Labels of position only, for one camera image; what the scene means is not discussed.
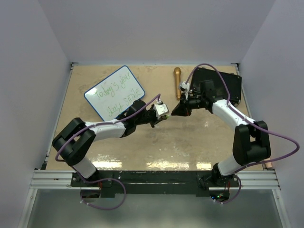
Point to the gold microphone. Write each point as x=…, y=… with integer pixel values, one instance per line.
x=177, y=77

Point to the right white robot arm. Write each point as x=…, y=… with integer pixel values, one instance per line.
x=251, y=142

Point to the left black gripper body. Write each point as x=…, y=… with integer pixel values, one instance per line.
x=148, y=117

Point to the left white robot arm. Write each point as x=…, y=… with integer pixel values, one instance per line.
x=74, y=141

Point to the blue framed whiteboard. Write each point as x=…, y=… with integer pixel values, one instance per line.
x=114, y=94

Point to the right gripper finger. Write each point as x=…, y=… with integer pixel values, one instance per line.
x=181, y=107
x=180, y=113

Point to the black base frame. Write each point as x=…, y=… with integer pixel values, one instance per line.
x=155, y=182

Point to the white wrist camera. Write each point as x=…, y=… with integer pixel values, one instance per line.
x=161, y=109
x=184, y=88

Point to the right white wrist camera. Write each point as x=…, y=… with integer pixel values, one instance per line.
x=184, y=88

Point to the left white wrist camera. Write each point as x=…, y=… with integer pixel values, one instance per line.
x=161, y=109

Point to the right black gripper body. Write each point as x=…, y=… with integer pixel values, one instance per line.
x=195, y=103

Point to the black hard case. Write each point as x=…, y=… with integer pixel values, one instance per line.
x=232, y=81

